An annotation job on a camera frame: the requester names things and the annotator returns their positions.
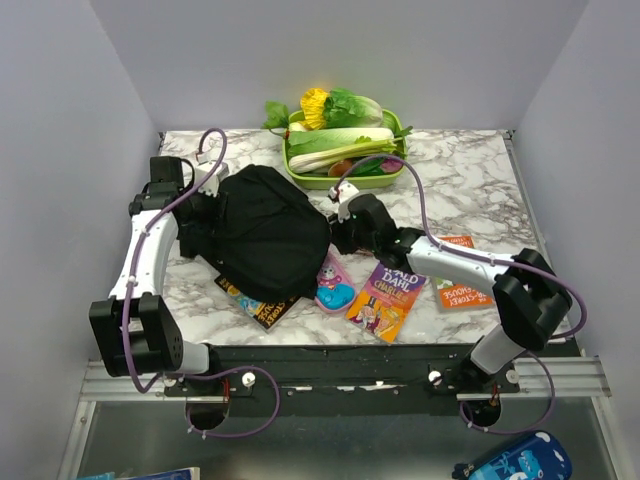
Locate black student backpack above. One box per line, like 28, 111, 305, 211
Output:
175, 164, 332, 304

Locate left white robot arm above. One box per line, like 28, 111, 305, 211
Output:
89, 157, 228, 395

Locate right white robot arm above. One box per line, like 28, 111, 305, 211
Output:
329, 186, 572, 393

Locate pink pencil case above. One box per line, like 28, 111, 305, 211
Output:
314, 251, 356, 313

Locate Roald Dahl Charlie book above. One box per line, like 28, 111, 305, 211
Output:
346, 263, 426, 343

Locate green vegetable tray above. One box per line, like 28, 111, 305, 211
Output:
281, 108, 409, 191

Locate green celery stalks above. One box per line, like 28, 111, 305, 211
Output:
288, 139, 399, 174

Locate long white green cabbage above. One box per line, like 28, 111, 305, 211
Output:
286, 128, 394, 158

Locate orange 78-Storey Treehouse book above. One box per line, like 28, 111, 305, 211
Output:
430, 235, 494, 313

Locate blue Treehouse book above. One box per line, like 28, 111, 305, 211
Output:
214, 275, 300, 331

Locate green lettuce head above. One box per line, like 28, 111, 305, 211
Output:
323, 88, 383, 128

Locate green leaf sprig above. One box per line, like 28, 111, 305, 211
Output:
262, 101, 289, 130

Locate yellow flower vegetable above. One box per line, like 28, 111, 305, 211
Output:
300, 88, 329, 130

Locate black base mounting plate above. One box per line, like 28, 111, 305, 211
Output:
164, 344, 520, 417

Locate blue pencil case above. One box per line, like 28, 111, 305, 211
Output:
451, 430, 573, 480

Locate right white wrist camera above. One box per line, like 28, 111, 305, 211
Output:
328, 181, 360, 223

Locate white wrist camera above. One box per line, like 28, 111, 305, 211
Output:
194, 162, 229, 197
328, 181, 360, 223

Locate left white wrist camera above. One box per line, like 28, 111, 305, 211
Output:
194, 162, 229, 197

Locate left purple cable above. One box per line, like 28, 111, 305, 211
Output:
119, 127, 281, 440

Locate aluminium rail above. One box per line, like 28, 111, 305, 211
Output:
80, 357, 611, 403

